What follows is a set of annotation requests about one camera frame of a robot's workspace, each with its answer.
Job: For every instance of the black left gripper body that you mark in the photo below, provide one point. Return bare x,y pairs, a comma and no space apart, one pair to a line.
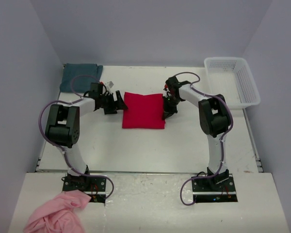
114,103

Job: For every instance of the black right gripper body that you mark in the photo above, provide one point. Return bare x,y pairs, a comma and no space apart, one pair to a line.
169,107

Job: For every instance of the red t shirt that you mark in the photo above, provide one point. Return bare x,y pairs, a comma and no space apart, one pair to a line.
144,111

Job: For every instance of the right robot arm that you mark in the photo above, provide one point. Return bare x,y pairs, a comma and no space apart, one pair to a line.
215,120

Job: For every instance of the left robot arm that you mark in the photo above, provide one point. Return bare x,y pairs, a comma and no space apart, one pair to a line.
63,124

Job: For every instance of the folded grey-blue t shirt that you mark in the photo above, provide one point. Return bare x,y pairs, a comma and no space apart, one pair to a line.
78,77

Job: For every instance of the white plastic basket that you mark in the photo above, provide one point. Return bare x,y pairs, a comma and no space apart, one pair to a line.
232,77

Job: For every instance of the pink t shirt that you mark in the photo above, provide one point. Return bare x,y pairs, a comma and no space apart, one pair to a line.
57,215

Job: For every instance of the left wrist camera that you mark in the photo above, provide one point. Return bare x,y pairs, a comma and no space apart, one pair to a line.
109,84

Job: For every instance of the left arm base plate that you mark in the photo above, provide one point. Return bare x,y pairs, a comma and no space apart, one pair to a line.
95,188

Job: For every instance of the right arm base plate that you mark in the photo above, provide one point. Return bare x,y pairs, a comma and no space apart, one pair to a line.
220,188

